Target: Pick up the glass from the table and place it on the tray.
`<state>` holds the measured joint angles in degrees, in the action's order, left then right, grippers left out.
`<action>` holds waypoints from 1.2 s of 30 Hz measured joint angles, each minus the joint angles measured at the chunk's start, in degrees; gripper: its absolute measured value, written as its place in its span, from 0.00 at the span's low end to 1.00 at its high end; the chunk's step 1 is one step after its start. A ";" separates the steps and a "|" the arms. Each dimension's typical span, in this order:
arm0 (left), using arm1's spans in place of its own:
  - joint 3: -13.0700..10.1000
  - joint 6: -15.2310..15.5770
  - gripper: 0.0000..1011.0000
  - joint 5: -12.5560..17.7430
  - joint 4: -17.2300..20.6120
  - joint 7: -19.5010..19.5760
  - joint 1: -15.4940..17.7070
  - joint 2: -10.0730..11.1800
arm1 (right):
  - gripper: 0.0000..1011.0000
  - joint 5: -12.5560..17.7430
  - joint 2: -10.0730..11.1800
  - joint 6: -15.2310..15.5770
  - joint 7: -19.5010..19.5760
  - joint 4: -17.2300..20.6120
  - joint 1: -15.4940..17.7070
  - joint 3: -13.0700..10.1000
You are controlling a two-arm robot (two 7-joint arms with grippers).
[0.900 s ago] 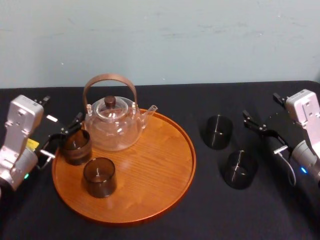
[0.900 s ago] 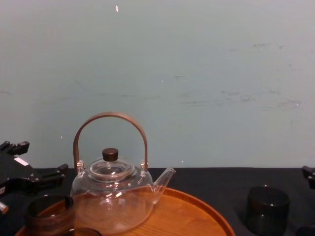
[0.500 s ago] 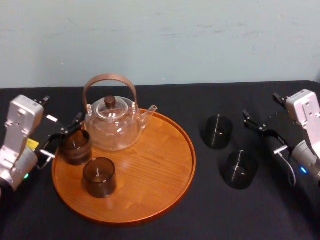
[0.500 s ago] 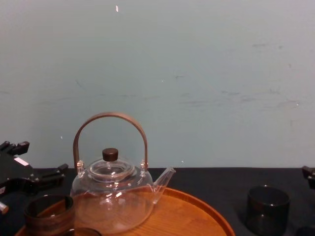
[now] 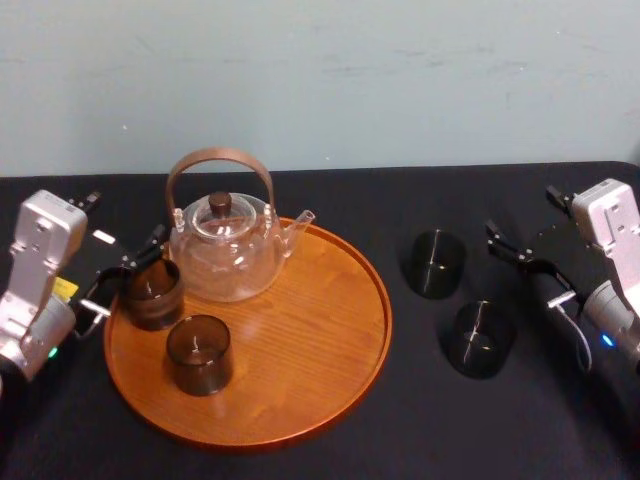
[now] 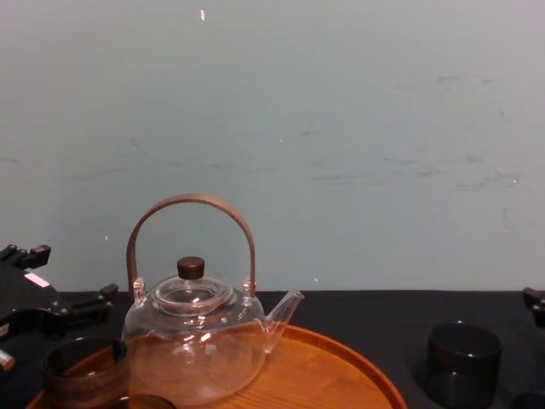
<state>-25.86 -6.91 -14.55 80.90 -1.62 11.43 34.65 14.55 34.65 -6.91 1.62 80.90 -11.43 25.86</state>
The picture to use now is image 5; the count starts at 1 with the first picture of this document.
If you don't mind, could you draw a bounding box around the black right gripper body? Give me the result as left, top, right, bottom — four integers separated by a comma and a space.
526, 218, 610, 302

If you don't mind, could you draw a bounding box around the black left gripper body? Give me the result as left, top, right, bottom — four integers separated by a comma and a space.
60, 229, 134, 307

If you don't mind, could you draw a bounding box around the round wooden tray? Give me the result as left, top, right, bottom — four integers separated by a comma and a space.
103, 216, 394, 448

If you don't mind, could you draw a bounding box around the smoked glass cup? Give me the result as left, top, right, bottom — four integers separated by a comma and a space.
165, 314, 235, 397
399, 229, 469, 301
439, 299, 517, 380
124, 258, 185, 332

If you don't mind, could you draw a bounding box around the glass teapot lid, dark knob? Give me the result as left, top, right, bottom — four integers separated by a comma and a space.
192, 191, 259, 237

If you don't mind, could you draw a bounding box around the black tablecloth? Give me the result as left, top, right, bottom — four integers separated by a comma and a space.
0, 160, 640, 480

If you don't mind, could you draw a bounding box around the left gripper cable, silver plug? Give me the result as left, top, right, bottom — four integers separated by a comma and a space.
73, 267, 132, 339

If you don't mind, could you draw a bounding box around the gripper cable, silver plug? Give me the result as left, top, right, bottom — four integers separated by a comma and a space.
73, 267, 132, 339
546, 292, 595, 375

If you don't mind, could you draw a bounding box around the right gripper cable, silver plug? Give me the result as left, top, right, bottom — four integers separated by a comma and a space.
546, 292, 595, 375

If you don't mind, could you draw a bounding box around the black right camera plug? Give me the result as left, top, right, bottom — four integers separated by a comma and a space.
544, 184, 575, 214

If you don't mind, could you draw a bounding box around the black camera plug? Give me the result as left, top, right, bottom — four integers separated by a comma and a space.
544, 184, 575, 214
68, 189, 105, 210

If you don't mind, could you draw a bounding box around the black left camera plug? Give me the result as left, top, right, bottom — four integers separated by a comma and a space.
68, 189, 105, 210

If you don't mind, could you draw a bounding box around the glass teapot with wooden handle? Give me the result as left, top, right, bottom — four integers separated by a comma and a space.
165, 146, 317, 304

